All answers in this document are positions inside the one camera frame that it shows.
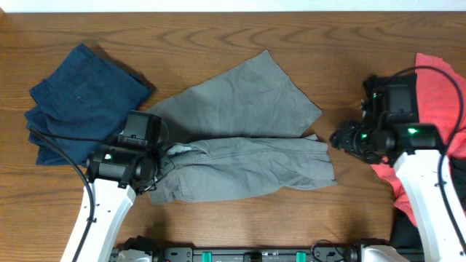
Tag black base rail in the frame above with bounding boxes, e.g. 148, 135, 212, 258
108, 235, 425, 262

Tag grey shorts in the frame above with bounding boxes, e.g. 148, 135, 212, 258
150, 51, 336, 205

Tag folded navy blue shorts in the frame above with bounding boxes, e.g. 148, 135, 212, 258
25, 44, 151, 164

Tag black garment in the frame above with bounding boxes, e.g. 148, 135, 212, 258
362, 72, 466, 250

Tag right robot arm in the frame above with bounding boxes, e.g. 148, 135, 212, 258
330, 120, 465, 261

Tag red shorts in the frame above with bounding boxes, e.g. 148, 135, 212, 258
371, 53, 465, 225

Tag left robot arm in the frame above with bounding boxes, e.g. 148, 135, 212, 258
61, 144, 175, 261

